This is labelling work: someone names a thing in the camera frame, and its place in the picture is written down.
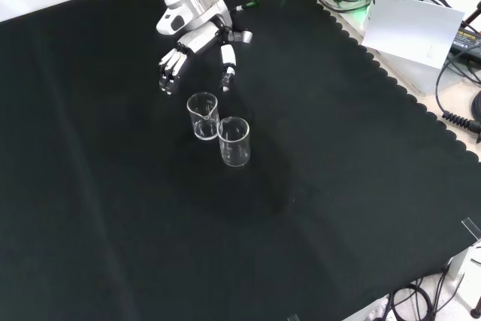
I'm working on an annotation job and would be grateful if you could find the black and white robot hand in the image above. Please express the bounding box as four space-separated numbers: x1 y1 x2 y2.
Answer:
157 22 253 95

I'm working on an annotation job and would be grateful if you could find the clear glass beaker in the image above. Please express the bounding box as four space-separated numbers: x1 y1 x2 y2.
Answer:
186 91 220 142
217 116 251 168

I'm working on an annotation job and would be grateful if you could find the black bench cloth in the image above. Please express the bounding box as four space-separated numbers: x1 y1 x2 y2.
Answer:
0 0 481 321

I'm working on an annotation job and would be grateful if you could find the pale board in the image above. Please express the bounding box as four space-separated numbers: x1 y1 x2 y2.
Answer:
360 0 465 71

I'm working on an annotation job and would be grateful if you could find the black power adapter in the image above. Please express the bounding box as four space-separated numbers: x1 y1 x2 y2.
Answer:
449 26 481 59

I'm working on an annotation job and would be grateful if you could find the black tripod leg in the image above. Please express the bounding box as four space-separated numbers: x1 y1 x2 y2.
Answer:
460 8 481 29

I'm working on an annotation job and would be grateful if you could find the white power strip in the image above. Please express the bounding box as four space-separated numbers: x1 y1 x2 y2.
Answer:
360 296 392 321

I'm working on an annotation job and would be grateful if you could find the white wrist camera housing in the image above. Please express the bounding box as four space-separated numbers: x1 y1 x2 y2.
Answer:
156 8 189 36

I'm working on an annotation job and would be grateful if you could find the black coiled cable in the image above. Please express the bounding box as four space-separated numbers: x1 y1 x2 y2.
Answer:
434 53 481 133

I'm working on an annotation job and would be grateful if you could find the black floor cable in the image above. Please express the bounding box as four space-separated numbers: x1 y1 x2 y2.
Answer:
386 271 452 321

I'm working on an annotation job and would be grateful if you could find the white metal bracket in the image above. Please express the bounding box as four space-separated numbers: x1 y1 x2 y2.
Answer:
446 245 481 310

